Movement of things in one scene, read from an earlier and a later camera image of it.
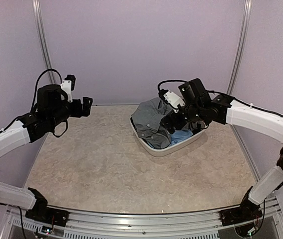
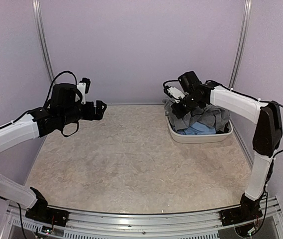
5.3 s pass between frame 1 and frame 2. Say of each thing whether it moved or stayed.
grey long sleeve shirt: moved
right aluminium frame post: stayed
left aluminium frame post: stayed
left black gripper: moved
